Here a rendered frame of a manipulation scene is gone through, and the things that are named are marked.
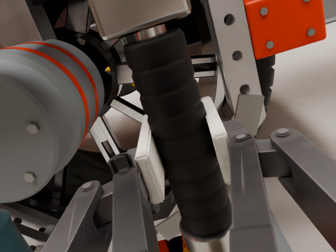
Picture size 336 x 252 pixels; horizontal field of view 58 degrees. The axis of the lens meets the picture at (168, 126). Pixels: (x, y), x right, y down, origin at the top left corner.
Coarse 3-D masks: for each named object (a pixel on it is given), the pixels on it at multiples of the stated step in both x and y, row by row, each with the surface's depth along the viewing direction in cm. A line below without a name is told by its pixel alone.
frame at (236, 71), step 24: (216, 0) 35; (240, 0) 35; (216, 24) 36; (240, 24) 36; (216, 48) 41; (240, 48) 37; (240, 72) 38; (240, 96) 39; (24, 216) 52; (48, 216) 53; (168, 216) 46; (168, 240) 48
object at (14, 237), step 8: (0, 208) 40; (0, 216) 37; (8, 216) 38; (0, 224) 36; (8, 224) 37; (0, 232) 36; (8, 232) 37; (16, 232) 39; (0, 240) 36; (8, 240) 37; (16, 240) 38; (24, 240) 40; (0, 248) 36; (8, 248) 36; (16, 248) 37; (24, 248) 39
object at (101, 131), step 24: (72, 0) 45; (192, 0) 54; (72, 24) 46; (96, 48) 51; (120, 72) 49; (216, 72) 47; (216, 96) 48; (96, 120) 52; (96, 144) 54; (72, 168) 68; (96, 168) 69; (48, 192) 59; (72, 192) 60
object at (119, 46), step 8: (80, 0) 90; (64, 8) 91; (64, 16) 92; (56, 24) 92; (64, 24) 92; (80, 40) 89; (120, 40) 90; (128, 40) 94; (120, 48) 90; (120, 56) 92; (128, 88) 100
